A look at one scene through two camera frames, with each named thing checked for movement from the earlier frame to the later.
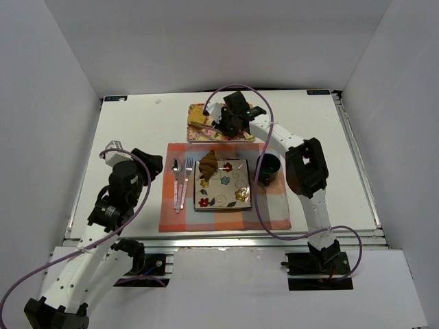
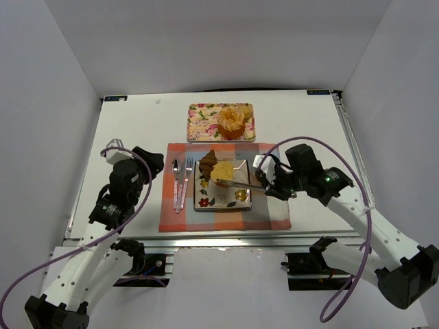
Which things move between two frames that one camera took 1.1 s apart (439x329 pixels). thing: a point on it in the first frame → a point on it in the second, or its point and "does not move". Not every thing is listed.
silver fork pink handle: [188, 167] does not move
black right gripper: [228, 123] → [276, 181]
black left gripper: [147, 162] does not move
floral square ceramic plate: [229, 189] does not move
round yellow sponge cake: [195, 114] → [223, 169]
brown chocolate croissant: [208, 165] does not move
